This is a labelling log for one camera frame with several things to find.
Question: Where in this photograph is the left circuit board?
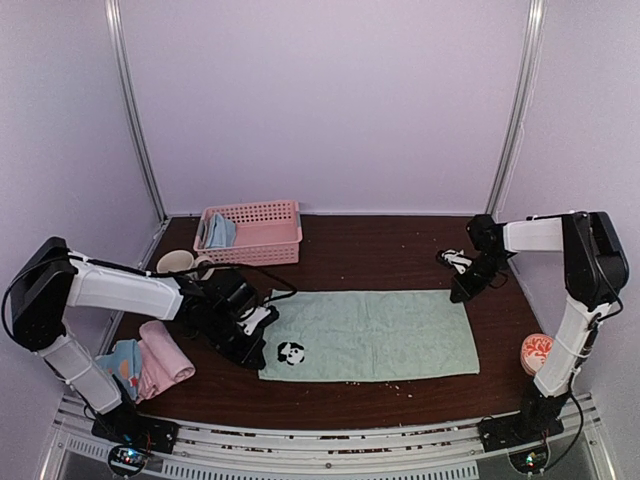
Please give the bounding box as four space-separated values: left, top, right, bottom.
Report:
107 445 150 477

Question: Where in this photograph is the patterned ceramic mug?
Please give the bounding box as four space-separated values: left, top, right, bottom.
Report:
156 250 215 281

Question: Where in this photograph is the circuit board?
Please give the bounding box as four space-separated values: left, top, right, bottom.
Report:
107 445 150 477
509 447 549 475

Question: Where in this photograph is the right aluminium post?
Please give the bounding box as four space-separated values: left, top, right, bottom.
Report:
485 0 547 218

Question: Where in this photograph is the light blue towel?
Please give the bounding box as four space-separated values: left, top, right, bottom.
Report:
203 213 236 249

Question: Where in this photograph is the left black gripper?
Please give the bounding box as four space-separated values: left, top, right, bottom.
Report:
203 308 266 369

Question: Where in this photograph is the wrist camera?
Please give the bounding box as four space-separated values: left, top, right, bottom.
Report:
239 306 280 336
436 249 473 274

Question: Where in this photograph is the pink towel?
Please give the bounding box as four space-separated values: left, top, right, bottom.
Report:
136 320 196 403

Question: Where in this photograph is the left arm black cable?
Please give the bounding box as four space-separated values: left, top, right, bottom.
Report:
149 263 299 306

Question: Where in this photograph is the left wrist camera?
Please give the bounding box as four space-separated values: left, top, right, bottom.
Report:
239 306 280 336

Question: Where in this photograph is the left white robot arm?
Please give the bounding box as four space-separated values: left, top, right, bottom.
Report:
1 237 279 444

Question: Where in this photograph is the orange patterned coaster stack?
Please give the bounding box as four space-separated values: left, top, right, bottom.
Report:
520 333 554 376

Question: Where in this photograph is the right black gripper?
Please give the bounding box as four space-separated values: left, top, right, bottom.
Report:
451 251 508 302

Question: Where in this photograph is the right circuit board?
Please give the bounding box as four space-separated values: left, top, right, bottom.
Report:
509 447 549 475

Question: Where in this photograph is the pink plastic basket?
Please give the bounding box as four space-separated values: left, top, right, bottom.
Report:
193 200 303 266

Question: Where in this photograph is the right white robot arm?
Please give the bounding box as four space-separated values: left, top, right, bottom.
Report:
450 211 629 442

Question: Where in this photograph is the green towel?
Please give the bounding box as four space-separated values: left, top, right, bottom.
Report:
258 289 480 383

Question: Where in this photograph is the left aluminium post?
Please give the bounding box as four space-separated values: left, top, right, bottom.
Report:
104 0 168 223

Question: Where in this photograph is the blue patterned towel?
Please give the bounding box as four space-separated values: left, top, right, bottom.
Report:
96 339 142 401

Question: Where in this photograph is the aluminium post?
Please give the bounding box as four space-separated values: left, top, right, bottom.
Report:
485 0 547 218
104 0 168 223

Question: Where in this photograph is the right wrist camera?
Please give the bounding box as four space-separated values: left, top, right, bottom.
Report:
436 249 473 274

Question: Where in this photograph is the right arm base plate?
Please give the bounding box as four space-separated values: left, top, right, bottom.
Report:
477 413 564 452

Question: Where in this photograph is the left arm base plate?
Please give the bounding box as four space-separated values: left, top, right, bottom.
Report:
91 416 179 454

